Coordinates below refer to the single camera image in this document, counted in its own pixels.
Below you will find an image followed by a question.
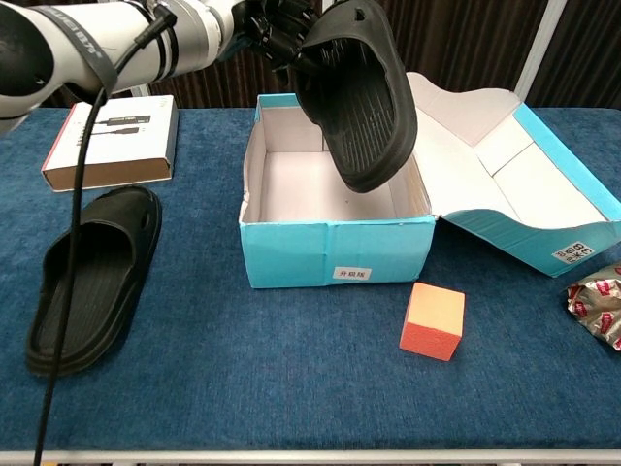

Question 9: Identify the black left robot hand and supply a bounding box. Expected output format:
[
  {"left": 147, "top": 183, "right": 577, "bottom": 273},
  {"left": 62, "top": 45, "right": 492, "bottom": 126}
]
[{"left": 232, "top": 0, "right": 324, "bottom": 74}]

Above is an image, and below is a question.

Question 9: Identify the black rubber slipper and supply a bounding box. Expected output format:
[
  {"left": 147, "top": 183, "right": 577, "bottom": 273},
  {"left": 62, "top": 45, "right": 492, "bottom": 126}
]
[
  {"left": 26, "top": 185, "right": 163, "bottom": 378},
  {"left": 293, "top": 0, "right": 419, "bottom": 194}
]

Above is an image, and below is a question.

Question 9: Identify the light blue cardboard shoe box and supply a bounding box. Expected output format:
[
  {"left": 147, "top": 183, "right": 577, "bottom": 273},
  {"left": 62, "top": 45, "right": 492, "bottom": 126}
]
[{"left": 239, "top": 71, "right": 621, "bottom": 291}]

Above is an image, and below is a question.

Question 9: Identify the orange and yellow cube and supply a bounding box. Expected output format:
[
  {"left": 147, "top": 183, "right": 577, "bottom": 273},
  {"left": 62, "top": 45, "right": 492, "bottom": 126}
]
[{"left": 399, "top": 282, "right": 467, "bottom": 362}]

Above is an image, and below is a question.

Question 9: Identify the blue table cloth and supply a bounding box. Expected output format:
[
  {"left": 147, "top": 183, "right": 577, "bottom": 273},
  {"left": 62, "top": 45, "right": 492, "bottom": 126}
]
[{"left": 0, "top": 106, "right": 621, "bottom": 452}]

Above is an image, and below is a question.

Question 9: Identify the crumpled gold red snack packet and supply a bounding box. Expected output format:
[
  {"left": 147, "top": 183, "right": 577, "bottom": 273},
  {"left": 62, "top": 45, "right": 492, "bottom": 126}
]
[{"left": 565, "top": 264, "right": 621, "bottom": 351}]

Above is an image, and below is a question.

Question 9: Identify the white product box with cable print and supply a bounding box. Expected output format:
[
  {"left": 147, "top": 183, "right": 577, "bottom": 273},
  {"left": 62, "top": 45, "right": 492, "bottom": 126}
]
[{"left": 40, "top": 94, "right": 180, "bottom": 194}]

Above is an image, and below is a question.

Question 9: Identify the black cable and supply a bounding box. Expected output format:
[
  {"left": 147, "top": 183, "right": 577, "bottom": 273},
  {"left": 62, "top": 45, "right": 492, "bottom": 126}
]
[{"left": 32, "top": 9, "right": 179, "bottom": 466}]

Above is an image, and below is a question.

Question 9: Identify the grey metal table rail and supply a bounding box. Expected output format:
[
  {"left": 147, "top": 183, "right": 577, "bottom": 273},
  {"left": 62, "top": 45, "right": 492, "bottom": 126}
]
[{"left": 0, "top": 449, "right": 621, "bottom": 466}]

